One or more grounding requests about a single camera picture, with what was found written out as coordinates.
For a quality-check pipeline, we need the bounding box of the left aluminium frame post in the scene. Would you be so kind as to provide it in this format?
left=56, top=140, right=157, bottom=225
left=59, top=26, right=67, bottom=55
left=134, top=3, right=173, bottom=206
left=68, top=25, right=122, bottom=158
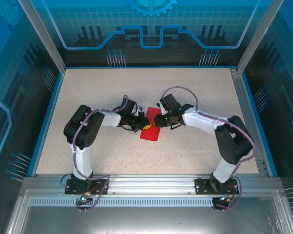
left=18, top=0, right=67, bottom=73

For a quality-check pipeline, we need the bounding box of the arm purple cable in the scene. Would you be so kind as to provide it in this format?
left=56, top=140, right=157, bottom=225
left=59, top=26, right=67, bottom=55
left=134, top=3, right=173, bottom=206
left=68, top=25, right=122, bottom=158
left=72, top=94, right=140, bottom=212
left=160, top=86, right=256, bottom=212

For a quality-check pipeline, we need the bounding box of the right cable connector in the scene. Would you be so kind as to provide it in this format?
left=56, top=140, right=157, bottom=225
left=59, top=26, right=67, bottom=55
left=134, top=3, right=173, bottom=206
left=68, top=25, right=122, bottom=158
left=218, top=194, right=236, bottom=203

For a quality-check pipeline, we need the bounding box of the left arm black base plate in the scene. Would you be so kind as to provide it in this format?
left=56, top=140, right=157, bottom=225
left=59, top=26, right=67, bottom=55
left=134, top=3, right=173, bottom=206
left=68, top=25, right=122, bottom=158
left=64, top=179, right=110, bottom=195

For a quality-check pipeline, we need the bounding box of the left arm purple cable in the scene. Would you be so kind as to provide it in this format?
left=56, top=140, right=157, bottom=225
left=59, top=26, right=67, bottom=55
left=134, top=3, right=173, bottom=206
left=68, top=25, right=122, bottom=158
left=72, top=94, right=140, bottom=212

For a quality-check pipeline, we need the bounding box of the aluminium mounting rail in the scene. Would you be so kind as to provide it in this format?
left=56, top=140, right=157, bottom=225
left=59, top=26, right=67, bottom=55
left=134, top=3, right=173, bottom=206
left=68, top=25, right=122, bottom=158
left=22, top=174, right=282, bottom=195

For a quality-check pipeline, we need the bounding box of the slotted grey cable duct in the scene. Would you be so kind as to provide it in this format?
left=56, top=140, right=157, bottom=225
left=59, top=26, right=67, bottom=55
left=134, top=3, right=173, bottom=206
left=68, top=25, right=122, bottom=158
left=28, top=197, right=215, bottom=208

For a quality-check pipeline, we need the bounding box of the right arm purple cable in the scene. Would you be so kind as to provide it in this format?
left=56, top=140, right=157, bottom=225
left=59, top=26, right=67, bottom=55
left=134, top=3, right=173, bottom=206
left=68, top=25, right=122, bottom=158
left=160, top=86, right=256, bottom=212

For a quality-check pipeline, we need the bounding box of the blue printed back panel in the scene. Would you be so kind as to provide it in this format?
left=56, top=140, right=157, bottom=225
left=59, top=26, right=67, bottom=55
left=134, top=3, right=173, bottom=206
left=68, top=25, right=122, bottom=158
left=30, top=0, right=262, bottom=68

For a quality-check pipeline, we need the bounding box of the right aluminium frame post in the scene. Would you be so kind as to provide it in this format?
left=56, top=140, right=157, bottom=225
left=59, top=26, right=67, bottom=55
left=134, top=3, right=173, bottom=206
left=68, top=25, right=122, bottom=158
left=236, top=0, right=286, bottom=75

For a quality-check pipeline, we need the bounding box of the aluminium side rail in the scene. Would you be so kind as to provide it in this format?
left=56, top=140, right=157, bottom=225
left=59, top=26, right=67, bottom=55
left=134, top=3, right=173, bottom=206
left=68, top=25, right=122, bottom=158
left=230, top=68, right=270, bottom=176

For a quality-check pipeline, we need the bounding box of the red square paper sheet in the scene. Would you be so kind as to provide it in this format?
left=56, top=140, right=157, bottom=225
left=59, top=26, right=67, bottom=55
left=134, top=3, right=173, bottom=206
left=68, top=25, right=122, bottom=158
left=139, top=106, right=162, bottom=141

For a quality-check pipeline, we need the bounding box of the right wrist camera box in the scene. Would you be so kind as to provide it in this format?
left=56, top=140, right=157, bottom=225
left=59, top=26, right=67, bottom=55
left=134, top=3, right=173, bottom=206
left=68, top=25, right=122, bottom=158
left=157, top=101, right=167, bottom=116

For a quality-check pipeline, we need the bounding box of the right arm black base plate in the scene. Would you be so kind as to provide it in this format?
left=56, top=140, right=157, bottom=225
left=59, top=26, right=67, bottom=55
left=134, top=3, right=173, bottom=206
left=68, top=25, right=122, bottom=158
left=194, top=177, right=239, bottom=195

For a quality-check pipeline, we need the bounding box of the blue printed right side panel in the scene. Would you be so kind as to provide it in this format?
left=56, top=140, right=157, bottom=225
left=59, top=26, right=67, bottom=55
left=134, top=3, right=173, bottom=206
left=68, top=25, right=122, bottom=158
left=241, top=0, right=293, bottom=234

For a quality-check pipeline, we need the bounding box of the left cable connector green light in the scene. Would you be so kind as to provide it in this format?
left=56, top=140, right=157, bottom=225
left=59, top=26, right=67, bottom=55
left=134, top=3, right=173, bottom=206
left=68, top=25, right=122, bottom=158
left=79, top=192, right=92, bottom=203

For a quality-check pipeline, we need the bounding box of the aluminium frame post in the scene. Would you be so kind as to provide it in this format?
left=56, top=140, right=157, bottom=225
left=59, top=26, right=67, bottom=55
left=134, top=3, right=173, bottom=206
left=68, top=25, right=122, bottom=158
left=236, top=0, right=286, bottom=75
left=18, top=0, right=67, bottom=73

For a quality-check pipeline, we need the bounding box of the blue printed panel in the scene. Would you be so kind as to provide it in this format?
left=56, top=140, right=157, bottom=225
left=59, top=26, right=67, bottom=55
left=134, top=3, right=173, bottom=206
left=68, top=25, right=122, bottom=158
left=30, top=0, right=262, bottom=68
left=241, top=0, right=293, bottom=234
left=0, top=0, right=65, bottom=234

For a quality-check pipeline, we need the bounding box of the blue printed left side panel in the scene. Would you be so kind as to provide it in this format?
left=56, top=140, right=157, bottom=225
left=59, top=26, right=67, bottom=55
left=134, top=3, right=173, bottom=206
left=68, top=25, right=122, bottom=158
left=0, top=0, right=65, bottom=234

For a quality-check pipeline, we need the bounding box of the sheet metal tray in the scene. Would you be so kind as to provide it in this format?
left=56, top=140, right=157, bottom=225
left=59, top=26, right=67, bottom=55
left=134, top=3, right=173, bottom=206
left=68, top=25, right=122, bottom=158
left=4, top=190, right=293, bottom=234

